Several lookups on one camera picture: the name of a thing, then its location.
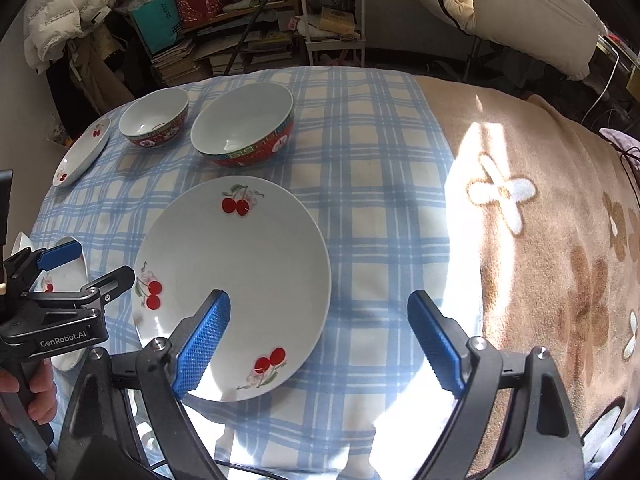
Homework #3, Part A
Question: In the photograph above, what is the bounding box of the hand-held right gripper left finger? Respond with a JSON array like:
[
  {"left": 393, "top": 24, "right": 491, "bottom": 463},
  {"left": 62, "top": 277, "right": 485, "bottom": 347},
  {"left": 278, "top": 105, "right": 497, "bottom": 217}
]
[{"left": 52, "top": 288, "right": 233, "bottom": 480}]

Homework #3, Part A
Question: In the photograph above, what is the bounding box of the white puffer jacket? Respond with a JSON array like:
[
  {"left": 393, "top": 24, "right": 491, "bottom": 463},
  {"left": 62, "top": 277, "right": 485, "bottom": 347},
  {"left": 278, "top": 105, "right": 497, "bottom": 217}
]
[{"left": 22, "top": 0, "right": 121, "bottom": 76}]

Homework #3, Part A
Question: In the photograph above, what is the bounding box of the large white cherry plate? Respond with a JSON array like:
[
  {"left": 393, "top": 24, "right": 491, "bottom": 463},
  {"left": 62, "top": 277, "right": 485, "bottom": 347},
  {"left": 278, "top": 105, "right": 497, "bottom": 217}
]
[{"left": 132, "top": 176, "right": 332, "bottom": 403}]

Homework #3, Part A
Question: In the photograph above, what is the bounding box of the floral print bag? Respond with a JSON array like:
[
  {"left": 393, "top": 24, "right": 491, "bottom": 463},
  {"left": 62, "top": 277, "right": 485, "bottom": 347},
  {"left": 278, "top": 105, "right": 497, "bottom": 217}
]
[{"left": 50, "top": 110, "right": 72, "bottom": 147}]

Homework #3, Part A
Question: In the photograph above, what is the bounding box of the black garment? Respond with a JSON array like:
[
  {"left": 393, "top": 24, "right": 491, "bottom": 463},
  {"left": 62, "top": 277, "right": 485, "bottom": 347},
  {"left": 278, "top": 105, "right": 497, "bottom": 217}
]
[{"left": 47, "top": 57, "right": 96, "bottom": 121}]

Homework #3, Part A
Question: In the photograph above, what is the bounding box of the large red patterned bowl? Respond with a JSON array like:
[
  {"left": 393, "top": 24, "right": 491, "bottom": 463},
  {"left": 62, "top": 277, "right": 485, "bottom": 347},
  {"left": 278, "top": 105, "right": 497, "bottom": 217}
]
[{"left": 190, "top": 82, "right": 295, "bottom": 168}]

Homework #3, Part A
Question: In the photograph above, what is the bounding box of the tan cardboard box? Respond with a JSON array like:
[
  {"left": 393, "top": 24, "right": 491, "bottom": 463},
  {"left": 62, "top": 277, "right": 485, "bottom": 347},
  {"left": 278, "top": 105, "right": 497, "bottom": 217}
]
[{"left": 320, "top": 6, "right": 357, "bottom": 33}]

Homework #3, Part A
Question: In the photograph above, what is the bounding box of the brown flower blanket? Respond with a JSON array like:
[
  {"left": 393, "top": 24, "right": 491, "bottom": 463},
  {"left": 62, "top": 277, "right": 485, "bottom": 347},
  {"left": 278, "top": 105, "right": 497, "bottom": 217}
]
[{"left": 415, "top": 75, "right": 640, "bottom": 466}]

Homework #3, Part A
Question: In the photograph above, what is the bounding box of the dark green pole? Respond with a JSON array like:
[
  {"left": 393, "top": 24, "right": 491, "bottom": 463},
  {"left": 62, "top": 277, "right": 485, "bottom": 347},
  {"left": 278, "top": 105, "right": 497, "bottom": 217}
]
[{"left": 224, "top": 0, "right": 303, "bottom": 77}]

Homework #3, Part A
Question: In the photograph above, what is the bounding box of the white rolling cart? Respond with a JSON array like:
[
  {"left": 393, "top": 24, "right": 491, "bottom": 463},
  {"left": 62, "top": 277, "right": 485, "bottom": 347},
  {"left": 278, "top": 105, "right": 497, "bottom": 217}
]
[{"left": 297, "top": 0, "right": 368, "bottom": 68}]

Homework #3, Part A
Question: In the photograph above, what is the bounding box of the teal cardboard box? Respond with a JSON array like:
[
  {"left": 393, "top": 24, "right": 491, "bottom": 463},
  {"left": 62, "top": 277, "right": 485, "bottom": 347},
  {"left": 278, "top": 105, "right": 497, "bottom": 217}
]
[{"left": 129, "top": 0, "right": 183, "bottom": 56}]

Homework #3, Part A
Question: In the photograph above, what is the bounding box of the small white cherry plate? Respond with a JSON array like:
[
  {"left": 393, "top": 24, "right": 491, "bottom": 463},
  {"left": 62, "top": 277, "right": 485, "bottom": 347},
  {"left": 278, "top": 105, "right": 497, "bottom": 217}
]
[
  {"left": 51, "top": 116, "right": 112, "bottom": 188},
  {"left": 11, "top": 232, "right": 90, "bottom": 373}
]

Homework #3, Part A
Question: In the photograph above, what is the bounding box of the beige coat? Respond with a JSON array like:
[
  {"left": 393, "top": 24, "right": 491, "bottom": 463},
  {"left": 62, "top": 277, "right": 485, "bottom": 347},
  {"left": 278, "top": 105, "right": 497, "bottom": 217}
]
[{"left": 75, "top": 25, "right": 136, "bottom": 126}]

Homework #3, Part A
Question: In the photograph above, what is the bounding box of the wooden bookshelf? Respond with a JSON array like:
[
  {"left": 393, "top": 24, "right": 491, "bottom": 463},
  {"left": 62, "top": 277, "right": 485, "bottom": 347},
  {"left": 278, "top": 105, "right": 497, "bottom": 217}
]
[{"left": 112, "top": 0, "right": 301, "bottom": 88}]

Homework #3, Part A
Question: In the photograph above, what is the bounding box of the white cable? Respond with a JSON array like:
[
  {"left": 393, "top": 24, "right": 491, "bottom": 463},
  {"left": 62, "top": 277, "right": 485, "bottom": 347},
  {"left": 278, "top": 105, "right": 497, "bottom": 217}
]
[{"left": 582, "top": 52, "right": 623, "bottom": 126}]

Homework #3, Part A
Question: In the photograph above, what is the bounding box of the person's left hand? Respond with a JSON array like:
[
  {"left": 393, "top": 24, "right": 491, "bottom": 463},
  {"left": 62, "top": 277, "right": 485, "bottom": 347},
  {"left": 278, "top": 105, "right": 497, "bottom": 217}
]
[{"left": 0, "top": 359, "right": 57, "bottom": 426}]

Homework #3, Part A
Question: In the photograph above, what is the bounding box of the blue plaid cloth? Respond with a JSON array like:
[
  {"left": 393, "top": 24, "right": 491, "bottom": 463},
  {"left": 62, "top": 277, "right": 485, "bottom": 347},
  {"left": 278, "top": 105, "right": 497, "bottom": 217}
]
[{"left": 27, "top": 65, "right": 483, "bottom": 476}]

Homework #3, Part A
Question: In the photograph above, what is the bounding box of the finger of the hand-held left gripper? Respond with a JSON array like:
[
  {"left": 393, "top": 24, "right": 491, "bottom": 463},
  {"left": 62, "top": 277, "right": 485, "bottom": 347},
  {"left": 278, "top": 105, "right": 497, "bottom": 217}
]
[
  {"left": 27, "top": 266, "right": 137, "bottom": 312},
  {"left": 4, "top": 239, "right": 83, "bottom": 306}
]

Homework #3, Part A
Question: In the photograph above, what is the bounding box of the small red patterned bowl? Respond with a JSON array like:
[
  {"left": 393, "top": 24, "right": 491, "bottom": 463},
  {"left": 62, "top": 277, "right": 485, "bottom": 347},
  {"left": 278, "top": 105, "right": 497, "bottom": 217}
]
[{"left": 118, "top": 88, "right": 190, "bottom": 150}]

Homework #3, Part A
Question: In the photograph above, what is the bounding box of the office chair with cushion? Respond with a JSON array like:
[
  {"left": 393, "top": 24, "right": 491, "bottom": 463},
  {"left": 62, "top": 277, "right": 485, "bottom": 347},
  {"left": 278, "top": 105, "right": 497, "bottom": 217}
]
[{"left": 390, "top": 0, "right": 608, "bottom": 81}]

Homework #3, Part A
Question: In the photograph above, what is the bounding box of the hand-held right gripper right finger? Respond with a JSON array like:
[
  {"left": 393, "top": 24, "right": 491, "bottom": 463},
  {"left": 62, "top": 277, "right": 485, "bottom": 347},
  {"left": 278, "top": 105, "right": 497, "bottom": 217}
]
[{"left": 406, "top": 290, "right": 586, "bottom": 480}]

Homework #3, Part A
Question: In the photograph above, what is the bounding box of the stack of books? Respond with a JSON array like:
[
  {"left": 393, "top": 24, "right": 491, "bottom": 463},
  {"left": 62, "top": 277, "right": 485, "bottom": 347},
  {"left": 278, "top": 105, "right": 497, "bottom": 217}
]
[
  {"left": 210, "top": 30, "right": 301, "bottom": 77},
  {"left": 150, "top": 37, "right": 211, "bottom": 88}
]

